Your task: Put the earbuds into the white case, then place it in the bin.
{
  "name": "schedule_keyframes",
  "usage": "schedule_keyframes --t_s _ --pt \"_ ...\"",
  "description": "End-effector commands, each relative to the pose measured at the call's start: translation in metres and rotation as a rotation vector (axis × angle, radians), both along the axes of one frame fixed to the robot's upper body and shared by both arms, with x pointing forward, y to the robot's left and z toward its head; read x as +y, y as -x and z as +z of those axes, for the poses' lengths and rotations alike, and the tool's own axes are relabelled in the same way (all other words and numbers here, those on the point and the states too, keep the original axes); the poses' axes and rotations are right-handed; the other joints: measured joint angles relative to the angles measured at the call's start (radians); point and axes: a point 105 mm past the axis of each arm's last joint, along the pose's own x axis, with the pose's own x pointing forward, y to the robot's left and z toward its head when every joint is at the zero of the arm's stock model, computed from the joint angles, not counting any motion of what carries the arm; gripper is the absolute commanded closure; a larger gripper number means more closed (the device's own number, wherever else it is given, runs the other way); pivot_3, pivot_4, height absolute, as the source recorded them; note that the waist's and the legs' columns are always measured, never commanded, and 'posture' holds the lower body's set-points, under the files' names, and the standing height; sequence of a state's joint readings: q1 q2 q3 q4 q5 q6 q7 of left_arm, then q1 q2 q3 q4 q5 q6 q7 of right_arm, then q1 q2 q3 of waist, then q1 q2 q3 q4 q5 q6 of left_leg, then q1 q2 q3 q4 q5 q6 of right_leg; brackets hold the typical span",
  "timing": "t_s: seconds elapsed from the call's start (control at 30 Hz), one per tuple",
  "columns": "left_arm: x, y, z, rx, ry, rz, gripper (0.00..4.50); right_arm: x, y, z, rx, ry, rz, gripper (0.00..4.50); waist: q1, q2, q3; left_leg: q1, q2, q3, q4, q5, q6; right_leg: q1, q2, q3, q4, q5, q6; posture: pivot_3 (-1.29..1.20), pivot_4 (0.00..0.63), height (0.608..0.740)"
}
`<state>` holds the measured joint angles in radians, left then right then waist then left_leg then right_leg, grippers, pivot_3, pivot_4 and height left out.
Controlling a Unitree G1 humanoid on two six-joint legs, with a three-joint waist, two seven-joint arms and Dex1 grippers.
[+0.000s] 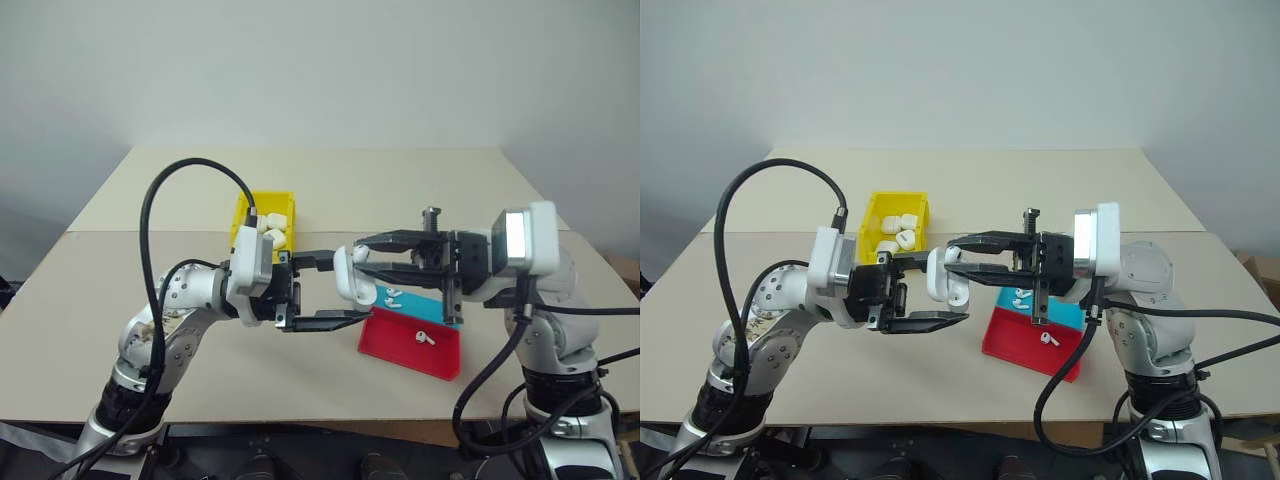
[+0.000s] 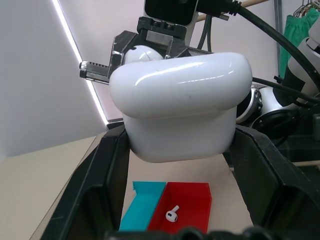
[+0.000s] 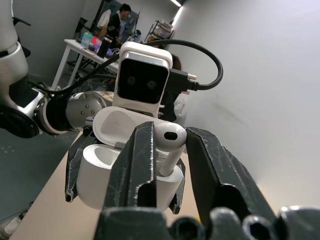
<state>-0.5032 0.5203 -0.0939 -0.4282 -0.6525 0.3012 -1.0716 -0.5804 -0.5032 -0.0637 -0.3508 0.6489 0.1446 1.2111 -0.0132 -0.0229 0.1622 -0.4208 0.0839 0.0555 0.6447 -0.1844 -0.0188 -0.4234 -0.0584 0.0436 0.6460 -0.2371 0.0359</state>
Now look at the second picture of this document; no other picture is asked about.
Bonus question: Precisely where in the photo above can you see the green garment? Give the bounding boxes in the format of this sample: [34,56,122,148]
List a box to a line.
[278,7,320,79]

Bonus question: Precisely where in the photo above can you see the white light strip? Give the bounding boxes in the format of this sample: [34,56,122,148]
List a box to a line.
[50,0,110,126]

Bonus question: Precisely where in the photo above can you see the wooden rod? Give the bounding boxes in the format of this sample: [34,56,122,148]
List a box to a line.
[194,0,261,22]

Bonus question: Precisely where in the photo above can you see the teal plastic tray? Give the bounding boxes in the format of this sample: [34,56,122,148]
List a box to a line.
[118,180,168,232]

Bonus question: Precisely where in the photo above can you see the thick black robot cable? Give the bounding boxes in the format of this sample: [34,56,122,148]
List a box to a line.
[196,0,320,104]

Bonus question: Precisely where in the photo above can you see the grey metal pole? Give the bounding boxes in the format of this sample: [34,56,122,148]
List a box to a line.
[273,0,284,77]

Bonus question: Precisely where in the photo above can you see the thin black cables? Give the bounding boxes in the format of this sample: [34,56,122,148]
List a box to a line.
[196,14,214,52]

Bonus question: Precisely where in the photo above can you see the metal clothes hanger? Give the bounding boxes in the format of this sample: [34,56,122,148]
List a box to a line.
[291,0,320,18]

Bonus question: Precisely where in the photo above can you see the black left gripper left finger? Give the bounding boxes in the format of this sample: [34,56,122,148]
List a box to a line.
[39,123,130,240]

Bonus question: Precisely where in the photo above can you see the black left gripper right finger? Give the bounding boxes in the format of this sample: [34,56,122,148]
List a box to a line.
[223,124,320,240]

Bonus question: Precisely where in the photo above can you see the red plastic tray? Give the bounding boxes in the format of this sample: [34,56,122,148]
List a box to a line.
[146,181,213,235]

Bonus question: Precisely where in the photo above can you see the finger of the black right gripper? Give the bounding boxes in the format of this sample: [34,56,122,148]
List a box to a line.
[107,30,139,76]
[163,37,191,60]

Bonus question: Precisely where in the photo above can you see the white earbud charging case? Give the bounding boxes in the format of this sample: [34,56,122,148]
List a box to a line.
[109,51,253,164]

